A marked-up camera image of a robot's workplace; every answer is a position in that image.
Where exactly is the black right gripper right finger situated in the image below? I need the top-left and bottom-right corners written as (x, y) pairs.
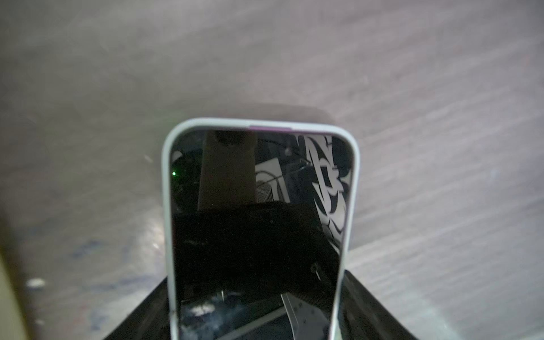
top-left (338, 270), bottom-right (416, 340)

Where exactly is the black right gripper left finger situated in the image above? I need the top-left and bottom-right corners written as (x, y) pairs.
top-left (105, 279), bottom-right (170, 340)

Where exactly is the white case smartphone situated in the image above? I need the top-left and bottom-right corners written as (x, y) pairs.
top-left (161, 118), bottom-right (360, 339)

